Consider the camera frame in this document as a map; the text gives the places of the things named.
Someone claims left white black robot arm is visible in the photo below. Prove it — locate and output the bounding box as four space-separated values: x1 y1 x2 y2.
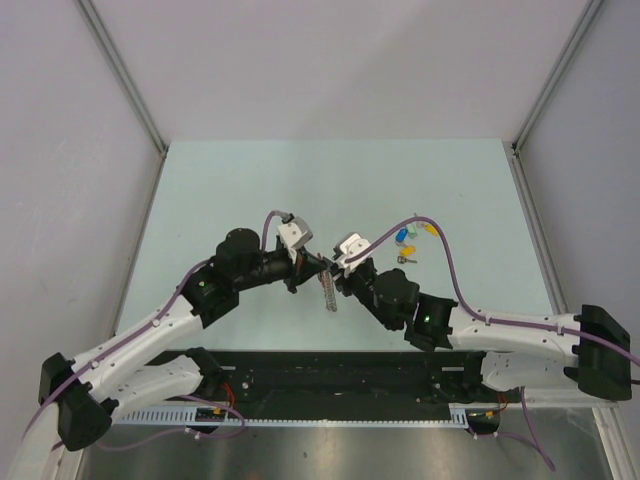
38 219 325 451

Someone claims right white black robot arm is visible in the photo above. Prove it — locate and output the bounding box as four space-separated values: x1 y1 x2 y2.
330 259 633 402

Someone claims blue key tag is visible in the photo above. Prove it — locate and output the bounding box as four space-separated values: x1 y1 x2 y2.
394 228 408 245

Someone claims green key tag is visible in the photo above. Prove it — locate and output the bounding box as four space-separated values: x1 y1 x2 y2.
405 223 418 238

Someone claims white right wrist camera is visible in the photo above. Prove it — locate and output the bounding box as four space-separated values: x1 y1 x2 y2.
332 232 371 278

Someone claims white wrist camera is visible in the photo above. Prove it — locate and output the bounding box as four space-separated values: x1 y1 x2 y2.
277 214 313 263
332 232 371 278

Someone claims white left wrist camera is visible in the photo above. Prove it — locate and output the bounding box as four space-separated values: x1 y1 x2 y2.
277 214 313 263

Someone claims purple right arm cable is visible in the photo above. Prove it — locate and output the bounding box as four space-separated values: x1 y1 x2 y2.
342 214 640 471

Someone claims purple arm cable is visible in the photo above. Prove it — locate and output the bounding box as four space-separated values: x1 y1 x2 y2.
342 214 640 471
22 209 294 451

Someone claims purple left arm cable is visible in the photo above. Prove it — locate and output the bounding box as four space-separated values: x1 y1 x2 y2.
22 209 294 451

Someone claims black mounting base plate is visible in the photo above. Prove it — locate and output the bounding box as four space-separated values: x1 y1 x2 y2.
129 349 524 420

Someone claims white slotted cable duct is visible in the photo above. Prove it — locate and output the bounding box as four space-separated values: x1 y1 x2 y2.
114 404 500 429

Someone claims aluminium right side rail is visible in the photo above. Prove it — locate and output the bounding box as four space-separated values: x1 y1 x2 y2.
505 144 570 313

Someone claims aluminium left corner post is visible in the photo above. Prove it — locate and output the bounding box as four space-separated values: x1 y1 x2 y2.
74 0 169 159

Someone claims aluminium corner post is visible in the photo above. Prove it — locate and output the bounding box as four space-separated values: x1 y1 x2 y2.
510 0 606 154
74 0 169 159

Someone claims aluminium right corner post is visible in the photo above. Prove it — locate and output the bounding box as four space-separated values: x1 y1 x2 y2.
510 0 606 154

